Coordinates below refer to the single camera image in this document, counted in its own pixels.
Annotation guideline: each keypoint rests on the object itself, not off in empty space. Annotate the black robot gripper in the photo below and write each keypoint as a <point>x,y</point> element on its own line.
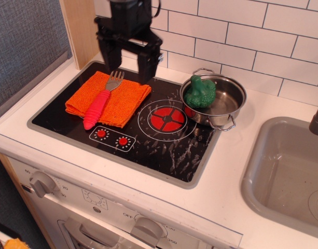
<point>129,28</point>

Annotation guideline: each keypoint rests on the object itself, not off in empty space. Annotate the green toy broccoli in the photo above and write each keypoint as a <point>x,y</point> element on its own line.
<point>201,94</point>

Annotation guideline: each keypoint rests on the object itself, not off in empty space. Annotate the stainless steel pot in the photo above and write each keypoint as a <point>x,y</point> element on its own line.
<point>222,113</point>

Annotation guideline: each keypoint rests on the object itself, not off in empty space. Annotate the orange folded cloth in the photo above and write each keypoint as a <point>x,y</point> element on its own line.
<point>120,106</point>

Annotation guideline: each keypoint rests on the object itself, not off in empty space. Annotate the black toy stove top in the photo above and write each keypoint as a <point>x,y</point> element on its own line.
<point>158,140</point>

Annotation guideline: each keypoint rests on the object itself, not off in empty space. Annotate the grey left oven knob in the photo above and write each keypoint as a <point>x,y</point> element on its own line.
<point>42,184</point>

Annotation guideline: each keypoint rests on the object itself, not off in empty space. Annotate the grey oven knob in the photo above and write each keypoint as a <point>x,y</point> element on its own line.
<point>147,231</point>
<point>42,184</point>

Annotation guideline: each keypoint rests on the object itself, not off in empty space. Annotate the white toy oven front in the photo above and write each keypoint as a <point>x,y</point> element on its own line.
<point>73,217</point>

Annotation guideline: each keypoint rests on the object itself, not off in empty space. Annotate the grey right oven knob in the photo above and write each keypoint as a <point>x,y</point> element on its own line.
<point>147,231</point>

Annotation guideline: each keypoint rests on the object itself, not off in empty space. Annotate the grey plastic sink basin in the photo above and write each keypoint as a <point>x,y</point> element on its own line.
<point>281,178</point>

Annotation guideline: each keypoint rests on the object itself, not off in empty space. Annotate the orange yellow plush object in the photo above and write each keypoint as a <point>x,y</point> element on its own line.
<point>15,244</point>

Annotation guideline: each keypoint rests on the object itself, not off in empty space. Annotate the light wooden side post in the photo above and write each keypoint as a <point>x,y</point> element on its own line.
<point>81,30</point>

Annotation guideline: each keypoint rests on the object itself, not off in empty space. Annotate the fork with pink handle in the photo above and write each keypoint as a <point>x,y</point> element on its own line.
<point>95,109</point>

